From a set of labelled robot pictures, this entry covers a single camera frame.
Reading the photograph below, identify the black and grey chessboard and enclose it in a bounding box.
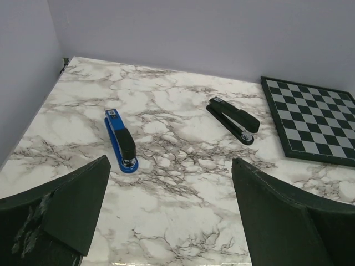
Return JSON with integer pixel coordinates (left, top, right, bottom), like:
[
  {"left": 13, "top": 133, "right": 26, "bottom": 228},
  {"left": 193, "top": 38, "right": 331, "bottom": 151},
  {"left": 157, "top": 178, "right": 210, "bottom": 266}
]
[{"left": 261, "top": 76, "right": 354, "bottom": 167}]

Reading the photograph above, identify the blue and black stapler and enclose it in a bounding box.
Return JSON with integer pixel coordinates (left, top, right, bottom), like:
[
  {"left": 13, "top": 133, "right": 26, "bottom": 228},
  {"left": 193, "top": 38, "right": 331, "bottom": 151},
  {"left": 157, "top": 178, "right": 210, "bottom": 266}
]
[{"left": 104, "top": 109, "right": 139, "bottom": 173}]

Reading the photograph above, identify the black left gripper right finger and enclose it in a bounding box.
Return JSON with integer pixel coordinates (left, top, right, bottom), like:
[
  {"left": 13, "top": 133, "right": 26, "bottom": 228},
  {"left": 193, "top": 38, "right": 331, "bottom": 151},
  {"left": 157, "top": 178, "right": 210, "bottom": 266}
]
[{"left": 231, "top": 158, "right": 354, "bottom": 265}]

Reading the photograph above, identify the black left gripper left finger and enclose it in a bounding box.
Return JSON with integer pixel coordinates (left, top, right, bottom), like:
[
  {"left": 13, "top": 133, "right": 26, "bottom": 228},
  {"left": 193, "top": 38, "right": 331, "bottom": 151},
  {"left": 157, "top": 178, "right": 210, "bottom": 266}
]
[{"left": 1, "top": 156, "right": 111, "bottom": 265}]

